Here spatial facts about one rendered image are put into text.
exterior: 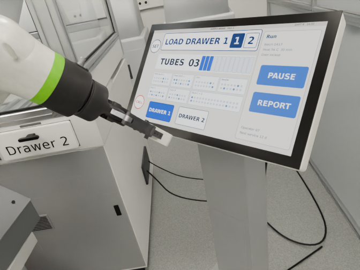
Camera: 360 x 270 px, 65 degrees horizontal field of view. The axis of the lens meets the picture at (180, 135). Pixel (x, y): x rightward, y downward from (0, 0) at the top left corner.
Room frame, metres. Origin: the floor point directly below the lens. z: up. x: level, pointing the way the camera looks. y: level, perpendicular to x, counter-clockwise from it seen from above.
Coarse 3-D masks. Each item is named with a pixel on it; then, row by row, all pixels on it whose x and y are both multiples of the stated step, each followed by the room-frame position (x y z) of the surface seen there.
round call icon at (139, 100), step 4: (136, 96) 0.79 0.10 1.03; (140, 96) 0.78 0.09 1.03; (144, 96) 0.77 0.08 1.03; (136, 100) 0.78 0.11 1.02; (140, 100) 0.77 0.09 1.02; (144, 100) 0.76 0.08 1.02; (136, 104) 0.77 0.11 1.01; (140, 104) 0.76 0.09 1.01; (136, 108) 0.77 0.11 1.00; (140, 108) 0.75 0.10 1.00
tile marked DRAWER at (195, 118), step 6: (180, 108) 0.66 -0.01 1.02; (186, 108) 0.65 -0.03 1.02; (192, 108) 0.64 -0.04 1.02; (180, 114) 0.65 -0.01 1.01; (186, 114) 0.64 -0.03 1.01; (192, 114) 0.63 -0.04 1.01; (198, 114) 0.62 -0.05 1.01; (204, 114) 0.60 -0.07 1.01; (180, 120) 0.64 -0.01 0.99; (186, 120) 0.63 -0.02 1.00; (192, 120) 0.62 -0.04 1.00; (198, 120) 0.61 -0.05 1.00; (204, 120) 0.59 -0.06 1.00; (186, 126) 0.62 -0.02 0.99; (192, 126) 0.61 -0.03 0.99; (198, 126) 0.60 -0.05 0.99; (204, 126) 0.58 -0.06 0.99
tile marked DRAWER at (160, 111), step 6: (150, 102) 0.74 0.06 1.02; (156, 102) 0.73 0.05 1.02; (150, 108) 0.73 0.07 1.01; (156, 108) 0.71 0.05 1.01; (162, 108) 0.70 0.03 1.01; (168, 108) 0.69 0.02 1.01; (150, 114) 0.72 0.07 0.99; (156, 114) 0.70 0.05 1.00; (162, 114) 0.69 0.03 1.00; (168, 114) 0.68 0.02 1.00; (162, 120) 0.68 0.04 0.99; (168, 120) 0.66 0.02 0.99
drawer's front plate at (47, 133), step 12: (12, 132) 0.96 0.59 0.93; (24, 132) 0.96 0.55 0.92; (36, 132) 0.95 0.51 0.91; (48, 132) 0.95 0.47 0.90; (60, 132) 0.95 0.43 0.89; (72, 132) 0.95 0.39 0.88; (0, 144) 0.96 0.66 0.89; (12, 144) 0.96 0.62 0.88; (24, 144) 0.96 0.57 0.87; (36, 144) 0.96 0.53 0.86; (60, 144) 0.95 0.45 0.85; (72, 144) 0.95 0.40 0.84; (12, 156) 0.96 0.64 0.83; (24, 156) 0.96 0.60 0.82
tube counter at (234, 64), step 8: (192, 56) 0.73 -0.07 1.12; (200, 56) 0.71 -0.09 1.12; (208, 56) 0.69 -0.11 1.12; (216, 56) 0.68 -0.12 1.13; (224, 56) 0.66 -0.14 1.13; (232, 56) 0.65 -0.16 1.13; (240, 56) 0.63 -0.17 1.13; (248, 56) 0.62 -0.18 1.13; (192, 64) 0.71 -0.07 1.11; (200, 64) 0.70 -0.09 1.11; (208, 64) 0.68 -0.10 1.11; (216, 64) 0.66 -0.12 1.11; (224, 64) 0.65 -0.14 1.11; (232, 64) 0.63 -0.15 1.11; (240, 64) 0.62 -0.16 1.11; (248, 64) 0.61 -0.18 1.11; (216, 72) 0.65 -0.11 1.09; (224, 72) 0.64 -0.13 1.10; (232, 72) 0.62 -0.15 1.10; (240, 72) 0.61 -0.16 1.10; (248, 72) 0.59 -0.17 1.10
